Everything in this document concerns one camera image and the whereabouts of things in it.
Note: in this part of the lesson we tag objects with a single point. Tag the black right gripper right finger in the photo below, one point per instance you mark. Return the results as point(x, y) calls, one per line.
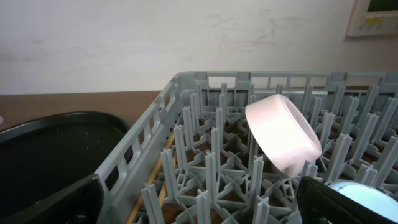
point(318, 203)

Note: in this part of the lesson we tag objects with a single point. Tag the beige wall panel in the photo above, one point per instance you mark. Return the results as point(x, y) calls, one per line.
point(373, 17)

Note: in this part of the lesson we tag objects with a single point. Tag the grey dishwasher rack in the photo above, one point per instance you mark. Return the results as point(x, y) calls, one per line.
point(221, 174)

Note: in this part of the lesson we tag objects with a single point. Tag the round black tray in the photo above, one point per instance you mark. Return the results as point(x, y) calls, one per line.
point(43, 156)

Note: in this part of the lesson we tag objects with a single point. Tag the wooden chopstick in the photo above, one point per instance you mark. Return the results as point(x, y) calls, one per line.
point(150, 180)
point(163, 191)

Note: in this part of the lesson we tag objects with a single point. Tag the light blue cup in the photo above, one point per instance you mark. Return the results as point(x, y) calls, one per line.
point(368, 197)

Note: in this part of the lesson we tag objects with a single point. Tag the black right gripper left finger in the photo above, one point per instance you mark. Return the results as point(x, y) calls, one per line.
point(80, 202)

